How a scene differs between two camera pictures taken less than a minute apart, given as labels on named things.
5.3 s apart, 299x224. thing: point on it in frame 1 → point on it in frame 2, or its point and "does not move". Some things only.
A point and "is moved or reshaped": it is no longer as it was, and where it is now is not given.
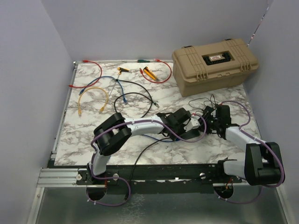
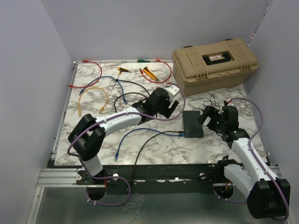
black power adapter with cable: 207,111 does not move
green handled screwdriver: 140,60 does not move
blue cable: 176,140 is moved or reshaped
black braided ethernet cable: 152,101 does not move
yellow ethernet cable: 102,108 does not move
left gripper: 182,129 → 167,111
